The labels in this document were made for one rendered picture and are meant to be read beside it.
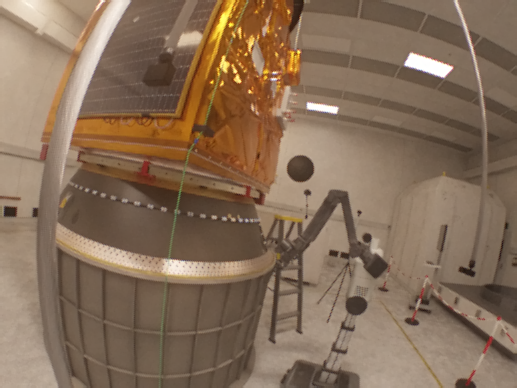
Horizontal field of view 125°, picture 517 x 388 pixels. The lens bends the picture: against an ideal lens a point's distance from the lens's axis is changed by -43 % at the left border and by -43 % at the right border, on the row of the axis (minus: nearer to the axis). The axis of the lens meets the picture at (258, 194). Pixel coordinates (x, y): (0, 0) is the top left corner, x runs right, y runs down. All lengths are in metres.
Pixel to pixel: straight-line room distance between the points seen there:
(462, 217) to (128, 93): 7.19
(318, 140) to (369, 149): 2.09
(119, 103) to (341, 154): 8.70
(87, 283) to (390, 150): 9.84
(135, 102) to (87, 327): 1.36
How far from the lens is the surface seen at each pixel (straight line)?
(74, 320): 1.75
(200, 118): 1.13
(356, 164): 9.46
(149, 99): 1.26
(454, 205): 6.99
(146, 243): 1.34
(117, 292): 1.41
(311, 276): 5.31
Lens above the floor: 1.65
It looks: 2 degrees up
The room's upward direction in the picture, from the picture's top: 12 degrees clockwise
